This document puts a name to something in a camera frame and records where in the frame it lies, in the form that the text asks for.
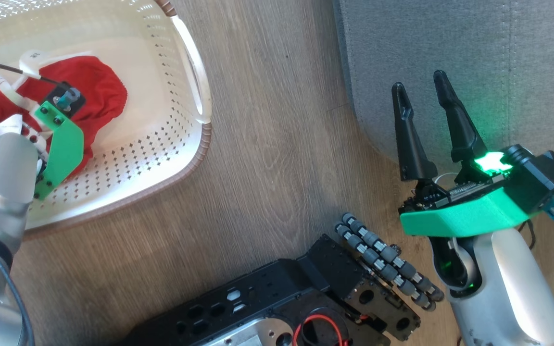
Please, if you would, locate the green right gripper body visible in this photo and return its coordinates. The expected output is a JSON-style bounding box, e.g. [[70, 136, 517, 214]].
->
[[399, 152, 543, 239]]

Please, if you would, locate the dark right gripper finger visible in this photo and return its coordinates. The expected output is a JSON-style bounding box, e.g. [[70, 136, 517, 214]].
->
[[433, 70, 489, 164], [392, 82, 438, 182]]

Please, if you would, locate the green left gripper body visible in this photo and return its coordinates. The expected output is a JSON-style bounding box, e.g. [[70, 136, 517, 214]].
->
[[33, 101, 85, 200]]

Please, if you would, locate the red and white garment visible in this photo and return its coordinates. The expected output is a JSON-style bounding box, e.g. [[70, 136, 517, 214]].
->
[[0, 49, 128, 181]]

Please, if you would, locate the grey fabric sofa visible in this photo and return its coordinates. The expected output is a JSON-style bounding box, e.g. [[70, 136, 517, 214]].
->
[[332, 0, 554, 185]]

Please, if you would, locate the grey roller mecanum wheel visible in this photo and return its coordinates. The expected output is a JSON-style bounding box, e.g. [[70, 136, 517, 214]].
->
[[334, 212, 446, 313]]

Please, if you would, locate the white plastic laundry basket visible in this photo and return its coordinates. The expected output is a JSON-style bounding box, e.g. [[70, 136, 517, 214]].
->
[[0, 0, 213, 238]]

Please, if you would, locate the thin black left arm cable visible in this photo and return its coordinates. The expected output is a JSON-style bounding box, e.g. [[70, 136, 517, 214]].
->
[[0, 60, 68, 89]]

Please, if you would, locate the thin red wire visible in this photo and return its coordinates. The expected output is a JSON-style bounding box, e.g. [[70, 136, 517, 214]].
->
[[292, 314, 351, 346]]

